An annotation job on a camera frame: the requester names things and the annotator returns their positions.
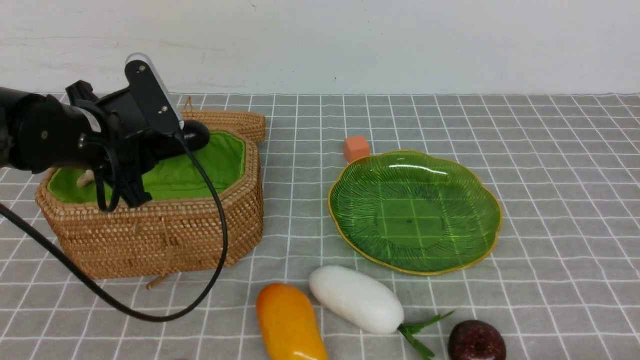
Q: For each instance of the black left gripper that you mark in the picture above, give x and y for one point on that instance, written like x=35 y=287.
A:
x=116 y=126

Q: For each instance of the white radish with green leaves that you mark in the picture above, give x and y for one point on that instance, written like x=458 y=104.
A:
x=367 y=304

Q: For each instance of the orange yellow mango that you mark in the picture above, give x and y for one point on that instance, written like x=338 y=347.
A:
x=288 y=324

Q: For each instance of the woven wicker basket lid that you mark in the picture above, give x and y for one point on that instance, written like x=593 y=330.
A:
x=251 y=125

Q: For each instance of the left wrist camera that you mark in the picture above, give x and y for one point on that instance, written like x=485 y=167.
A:
x=151 y=95

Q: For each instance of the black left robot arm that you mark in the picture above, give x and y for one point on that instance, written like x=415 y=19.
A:
x=39 y=132

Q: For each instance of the purple eggplant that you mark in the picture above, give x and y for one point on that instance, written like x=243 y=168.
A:
x=162 y=147

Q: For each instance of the woven wicker basket green lining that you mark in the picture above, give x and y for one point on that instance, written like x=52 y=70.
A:
x=179 y=230

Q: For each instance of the dark red passion fruit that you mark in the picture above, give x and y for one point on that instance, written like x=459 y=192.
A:
x=475 y=339

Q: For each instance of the small orange cube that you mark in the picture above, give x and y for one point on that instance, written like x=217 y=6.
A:
x=355 y=147

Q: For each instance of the green glass leaf plate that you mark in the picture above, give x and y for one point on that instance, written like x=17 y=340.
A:
x=414 y=213

